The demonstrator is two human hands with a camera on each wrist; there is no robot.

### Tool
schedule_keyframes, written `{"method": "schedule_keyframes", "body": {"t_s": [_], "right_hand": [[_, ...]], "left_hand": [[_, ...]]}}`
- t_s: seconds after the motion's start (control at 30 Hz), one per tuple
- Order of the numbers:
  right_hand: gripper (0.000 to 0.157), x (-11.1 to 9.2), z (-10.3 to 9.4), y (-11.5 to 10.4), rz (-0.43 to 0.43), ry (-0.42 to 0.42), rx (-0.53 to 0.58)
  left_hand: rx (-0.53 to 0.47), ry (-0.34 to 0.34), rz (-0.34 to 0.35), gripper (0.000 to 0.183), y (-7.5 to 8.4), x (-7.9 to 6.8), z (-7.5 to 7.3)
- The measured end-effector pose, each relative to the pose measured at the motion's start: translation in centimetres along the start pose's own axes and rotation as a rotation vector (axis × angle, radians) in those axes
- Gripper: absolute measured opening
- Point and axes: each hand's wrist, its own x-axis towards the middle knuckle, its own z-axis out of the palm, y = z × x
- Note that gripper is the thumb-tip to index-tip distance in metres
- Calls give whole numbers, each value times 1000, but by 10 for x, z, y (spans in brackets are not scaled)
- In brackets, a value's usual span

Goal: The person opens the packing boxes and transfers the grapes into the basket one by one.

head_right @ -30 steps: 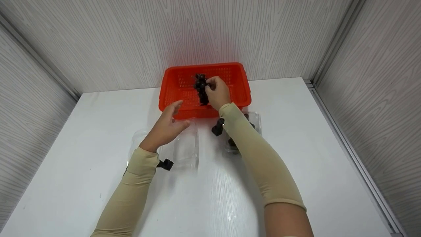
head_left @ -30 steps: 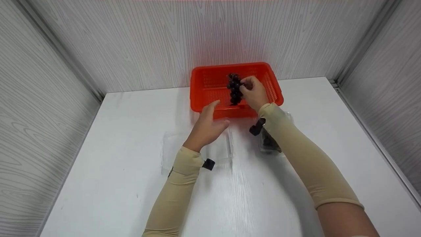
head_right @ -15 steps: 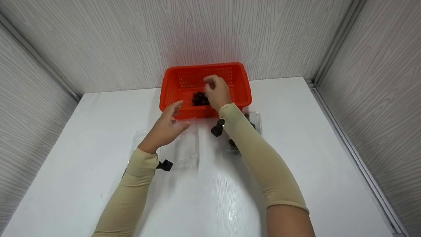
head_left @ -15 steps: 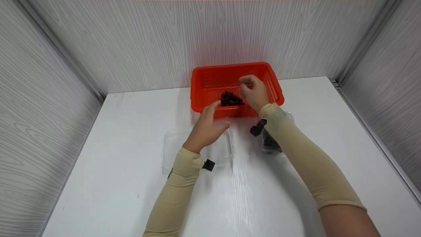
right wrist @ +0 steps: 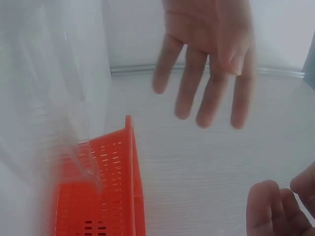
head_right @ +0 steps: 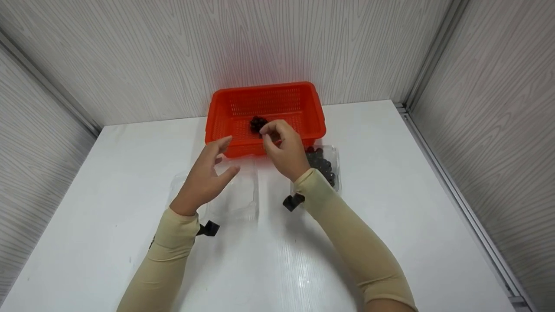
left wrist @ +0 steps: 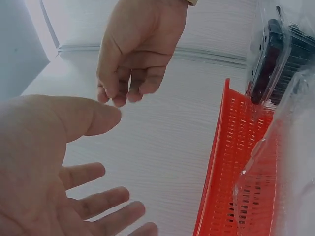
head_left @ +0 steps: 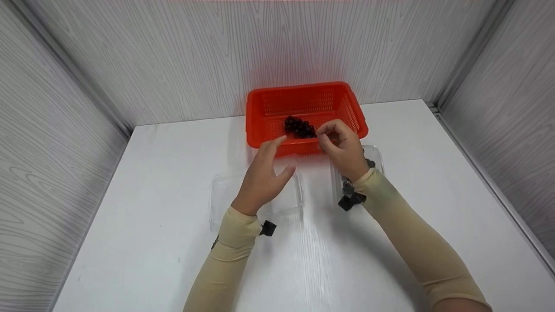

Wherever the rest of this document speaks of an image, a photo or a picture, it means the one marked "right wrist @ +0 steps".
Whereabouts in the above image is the orange plastic basket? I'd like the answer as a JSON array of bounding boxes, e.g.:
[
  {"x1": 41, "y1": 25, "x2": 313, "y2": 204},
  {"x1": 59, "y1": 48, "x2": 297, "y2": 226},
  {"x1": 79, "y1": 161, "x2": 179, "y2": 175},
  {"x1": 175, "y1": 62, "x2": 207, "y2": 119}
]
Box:
[{"x1": 53, "y1": 115, "x2": 147, "y2": 236}]

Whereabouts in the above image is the person's left hand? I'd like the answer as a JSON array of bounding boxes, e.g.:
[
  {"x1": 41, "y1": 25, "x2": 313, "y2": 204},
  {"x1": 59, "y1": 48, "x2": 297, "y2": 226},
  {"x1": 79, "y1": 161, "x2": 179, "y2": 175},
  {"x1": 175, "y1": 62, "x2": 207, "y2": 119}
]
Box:
[{"x1": 152, "y1": 0, "x2": 258, "y2": 130}]

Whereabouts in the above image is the clear plastic container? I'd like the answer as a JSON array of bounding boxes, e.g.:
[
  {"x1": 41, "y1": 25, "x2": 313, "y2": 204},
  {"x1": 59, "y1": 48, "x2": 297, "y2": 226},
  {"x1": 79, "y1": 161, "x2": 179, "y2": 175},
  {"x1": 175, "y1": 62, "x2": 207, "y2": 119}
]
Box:
[{"x1": 0, "y1": 0, "x2": 111, "y2": 236}]

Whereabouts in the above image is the person's right hand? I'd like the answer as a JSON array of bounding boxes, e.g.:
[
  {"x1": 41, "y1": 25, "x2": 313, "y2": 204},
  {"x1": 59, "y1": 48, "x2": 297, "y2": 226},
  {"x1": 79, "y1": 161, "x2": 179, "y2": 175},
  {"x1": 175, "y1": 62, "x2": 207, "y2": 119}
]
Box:
[{"x1": 246, "y1": 161, "x2": 315, "y2": 236}]

